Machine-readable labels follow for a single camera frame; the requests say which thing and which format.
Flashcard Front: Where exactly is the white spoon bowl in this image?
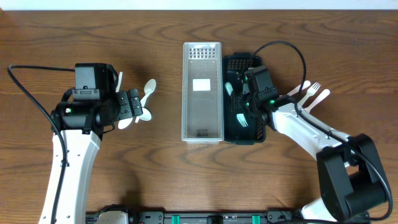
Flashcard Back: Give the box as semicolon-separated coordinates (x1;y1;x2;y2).
141;79;157;108
118;118;133;129

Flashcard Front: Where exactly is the pale green fork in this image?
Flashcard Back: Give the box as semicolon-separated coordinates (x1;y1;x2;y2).
224;82;248;128

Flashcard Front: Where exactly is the white spoon crossing diagonal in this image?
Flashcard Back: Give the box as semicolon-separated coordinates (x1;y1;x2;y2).
135;108;152;123

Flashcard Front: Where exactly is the white spoon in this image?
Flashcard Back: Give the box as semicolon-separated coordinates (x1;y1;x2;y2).
115;72;123;93
288;80;311;96

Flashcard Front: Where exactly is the white fork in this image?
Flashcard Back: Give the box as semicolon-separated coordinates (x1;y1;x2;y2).
299;82;321;105
305;89;331;113

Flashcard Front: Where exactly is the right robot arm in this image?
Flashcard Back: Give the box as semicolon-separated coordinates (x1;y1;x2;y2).
229;91;393;223

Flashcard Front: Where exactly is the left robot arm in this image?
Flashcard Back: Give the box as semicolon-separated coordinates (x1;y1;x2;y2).
39;86;143;223

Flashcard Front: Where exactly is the black plastic basket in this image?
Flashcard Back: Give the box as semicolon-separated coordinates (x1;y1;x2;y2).
222;52;266;145

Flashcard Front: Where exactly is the white label in basket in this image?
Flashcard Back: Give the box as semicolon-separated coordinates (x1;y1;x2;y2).
192;79;211;91

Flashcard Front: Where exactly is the clear plastic basket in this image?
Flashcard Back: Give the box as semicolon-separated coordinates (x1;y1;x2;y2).
182;42;224;144

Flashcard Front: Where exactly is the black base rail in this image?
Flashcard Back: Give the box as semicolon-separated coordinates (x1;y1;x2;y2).
85;205;371;224

